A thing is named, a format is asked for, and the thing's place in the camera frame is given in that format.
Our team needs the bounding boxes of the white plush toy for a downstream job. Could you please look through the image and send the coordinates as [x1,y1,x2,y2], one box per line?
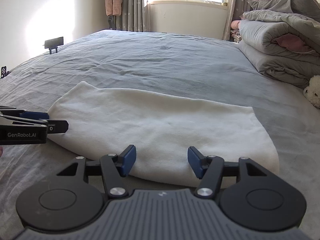
[303,75,320,110]

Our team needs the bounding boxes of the grey bed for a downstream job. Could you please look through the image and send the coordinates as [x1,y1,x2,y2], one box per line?
[0,29,320,230]

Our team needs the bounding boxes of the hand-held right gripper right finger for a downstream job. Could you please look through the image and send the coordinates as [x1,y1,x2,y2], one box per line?
[187,146,269,198]

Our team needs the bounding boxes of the grey star curtain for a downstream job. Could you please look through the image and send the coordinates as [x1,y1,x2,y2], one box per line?
[117,0,152,33]
[223,0,272,41]

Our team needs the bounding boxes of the white long-sleeve shirt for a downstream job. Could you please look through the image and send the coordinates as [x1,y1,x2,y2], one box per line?
[47,81,280,187]

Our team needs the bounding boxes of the pink clothes pile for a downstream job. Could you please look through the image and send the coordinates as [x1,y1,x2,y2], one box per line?
[230,20,242,43]

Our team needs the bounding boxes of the black metal stand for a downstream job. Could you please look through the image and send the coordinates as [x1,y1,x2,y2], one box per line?
[0,66,12,80]

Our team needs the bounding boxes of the black phone on stand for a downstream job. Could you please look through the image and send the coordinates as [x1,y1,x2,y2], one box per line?
[43,36,64,55]

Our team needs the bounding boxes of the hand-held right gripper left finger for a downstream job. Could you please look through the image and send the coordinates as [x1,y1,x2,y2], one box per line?
[57,144,137,199]

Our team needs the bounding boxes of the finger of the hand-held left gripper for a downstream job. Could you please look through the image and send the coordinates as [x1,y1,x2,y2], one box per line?
[0,115,69,134]
[0,106,50,120]

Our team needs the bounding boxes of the folded grey quilt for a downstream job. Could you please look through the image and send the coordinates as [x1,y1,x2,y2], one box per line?
[237,19,320,90]

